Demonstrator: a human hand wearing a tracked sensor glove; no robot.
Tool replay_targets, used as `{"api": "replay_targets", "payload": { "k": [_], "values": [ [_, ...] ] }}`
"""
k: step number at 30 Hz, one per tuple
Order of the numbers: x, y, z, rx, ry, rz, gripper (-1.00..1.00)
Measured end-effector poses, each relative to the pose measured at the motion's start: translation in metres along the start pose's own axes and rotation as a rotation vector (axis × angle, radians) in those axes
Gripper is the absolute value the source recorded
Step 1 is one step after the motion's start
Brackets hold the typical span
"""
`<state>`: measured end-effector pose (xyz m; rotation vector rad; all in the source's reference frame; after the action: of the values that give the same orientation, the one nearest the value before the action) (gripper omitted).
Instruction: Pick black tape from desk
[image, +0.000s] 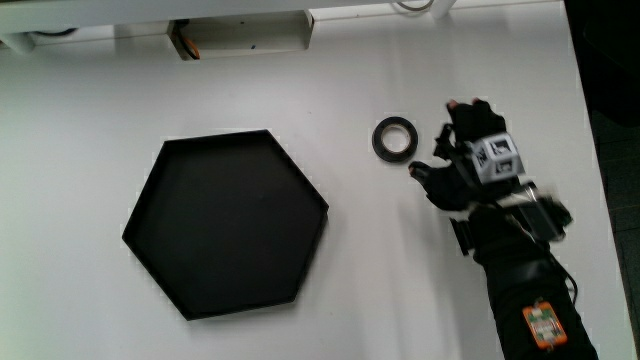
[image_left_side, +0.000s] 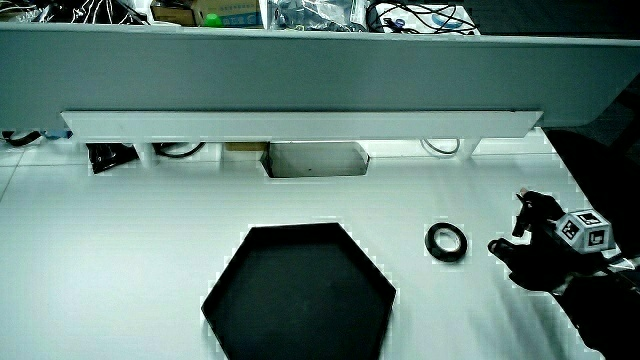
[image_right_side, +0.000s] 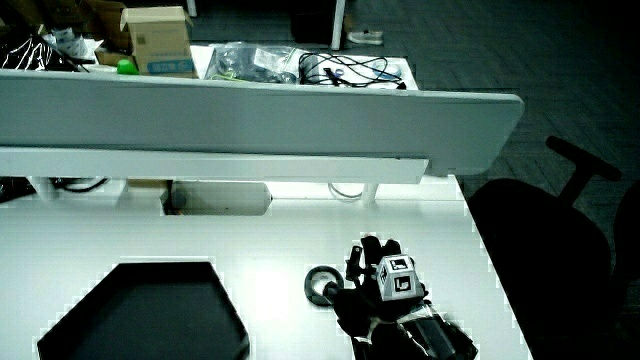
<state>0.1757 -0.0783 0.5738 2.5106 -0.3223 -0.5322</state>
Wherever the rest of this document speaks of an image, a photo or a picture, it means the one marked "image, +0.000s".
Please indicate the person's right hand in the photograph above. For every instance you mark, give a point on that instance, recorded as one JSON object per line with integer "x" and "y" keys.
{"x": 457, "y": 182}

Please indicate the black tape roll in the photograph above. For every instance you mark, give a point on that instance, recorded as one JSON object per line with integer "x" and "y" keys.
{"x": 379, "y": 145}

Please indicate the person's right forearm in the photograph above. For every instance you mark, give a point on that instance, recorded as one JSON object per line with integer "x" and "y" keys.
{"x": 530, "y": 280}

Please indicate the white desk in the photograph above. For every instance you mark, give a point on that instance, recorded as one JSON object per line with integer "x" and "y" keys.
{"x": 390, "y": 260}

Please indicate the black hexagonal tray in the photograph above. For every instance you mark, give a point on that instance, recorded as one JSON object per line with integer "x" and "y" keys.
{"x": 225, "y": 220}

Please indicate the white cylindrical post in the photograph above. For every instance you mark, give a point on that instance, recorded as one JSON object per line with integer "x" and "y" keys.
{"x": 442, "y": 7}

